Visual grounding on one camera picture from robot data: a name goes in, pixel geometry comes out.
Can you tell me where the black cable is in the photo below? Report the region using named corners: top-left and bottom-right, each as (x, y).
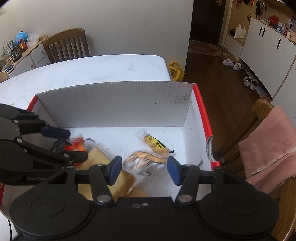
top-left (7, 218), bottom-right (14, 241)

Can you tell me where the dark wooden slatted chair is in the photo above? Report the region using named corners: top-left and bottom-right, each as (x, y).
top-left (43, 28), bottom-right (91, 64)

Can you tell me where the white base cabinet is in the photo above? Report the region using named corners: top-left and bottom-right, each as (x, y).
top-left (239, 17), bottom-right (296, 98)

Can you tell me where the bagged sliced bread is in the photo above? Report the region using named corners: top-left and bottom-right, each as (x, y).
top-left (75, 147), bottom-right (137, 202)

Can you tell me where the white tote bag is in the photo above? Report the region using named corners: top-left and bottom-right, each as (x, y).
top-left (235, 24), bottom-right (247, 40)

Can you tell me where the patterned door rug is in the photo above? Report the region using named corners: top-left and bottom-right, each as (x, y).
top-left (188, 40), bottom-right (223, 57)

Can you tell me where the hanging black bag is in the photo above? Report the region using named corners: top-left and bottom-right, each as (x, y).
top-left (254, 0), bottom-right (269, 16)

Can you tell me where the yellow label snack packet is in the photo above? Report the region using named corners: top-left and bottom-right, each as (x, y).
top-left (136, 128), bottom-right (176, 158)

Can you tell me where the blue globe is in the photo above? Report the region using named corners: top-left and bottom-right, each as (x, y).
top-left (15, 31), bottom-right (29, 46)

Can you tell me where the clear bag of greens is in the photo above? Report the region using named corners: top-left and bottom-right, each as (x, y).
top-left (3, 40), bottom-right (15, 54)

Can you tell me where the white shoe bench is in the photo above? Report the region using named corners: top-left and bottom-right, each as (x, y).
top-left (224, 34), bottom-right (244, 61)

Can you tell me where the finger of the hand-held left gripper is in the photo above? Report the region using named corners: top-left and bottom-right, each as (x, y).
top-left (0, 103), bottom-right (71, 138)
top-left (14, 137), bottom-right (90, 166)

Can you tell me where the red cardboard box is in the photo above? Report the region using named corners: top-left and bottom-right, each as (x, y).
top-left (0, 81), bottom-right (222, 208)

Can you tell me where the orange striped snack packet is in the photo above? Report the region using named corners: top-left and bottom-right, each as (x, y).
top-left (123, 151), bottom-right (168, 176)

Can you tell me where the clear plastic bag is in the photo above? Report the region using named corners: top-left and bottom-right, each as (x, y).
top-left (27, 32), bottom-right (48, 45)

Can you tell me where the pink towel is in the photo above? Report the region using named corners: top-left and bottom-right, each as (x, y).
top-left (238, 105), bottom-right (296, 194)

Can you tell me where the dark brown door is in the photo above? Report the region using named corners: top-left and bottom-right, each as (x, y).
top-left (190, 0), bottom-right (229, 45)

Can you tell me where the white wooden-top sideboard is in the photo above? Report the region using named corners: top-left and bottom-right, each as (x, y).
top-left (0, 35), bottom-right (52, 80)

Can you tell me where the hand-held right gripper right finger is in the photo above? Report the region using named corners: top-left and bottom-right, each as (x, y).
top-left (167, 156), bottom-right (249, 206)

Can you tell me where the light wooden chair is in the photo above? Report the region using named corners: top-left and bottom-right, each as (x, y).
top-left (214, 98), bottom-right (296, 241)

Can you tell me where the yellow bag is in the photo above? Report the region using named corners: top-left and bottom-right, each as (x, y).
top-left (167, 62), bottom-right (185, 82)

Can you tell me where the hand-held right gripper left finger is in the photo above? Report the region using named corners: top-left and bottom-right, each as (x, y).
top-left (47, 155), bottom-right (122, 206)

